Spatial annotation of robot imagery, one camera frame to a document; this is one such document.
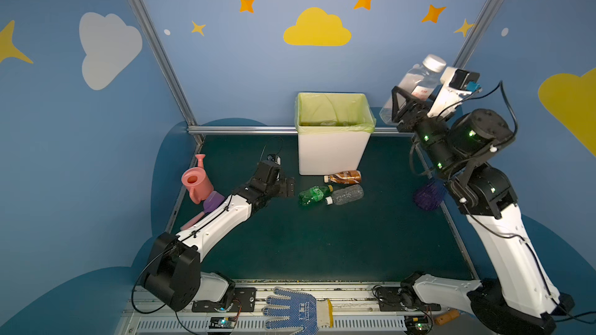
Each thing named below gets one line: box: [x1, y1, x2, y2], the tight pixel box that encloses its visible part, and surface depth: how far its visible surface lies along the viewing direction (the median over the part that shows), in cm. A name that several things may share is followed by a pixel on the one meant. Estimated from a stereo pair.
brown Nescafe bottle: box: [323, 170, 362, 184], surface depth 103 cm
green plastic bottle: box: [298, 184, 334, 206], surface depth 99 cm
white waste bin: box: [298, 131, 371, 176], surface depth 98 cm
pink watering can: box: [180, 153, 215, 204], surface depth 93 cm
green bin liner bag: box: [294, 92, 377, 133], surface depth 103 cm
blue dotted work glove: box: [262, 286, 334, 335], surface depth 73 cm
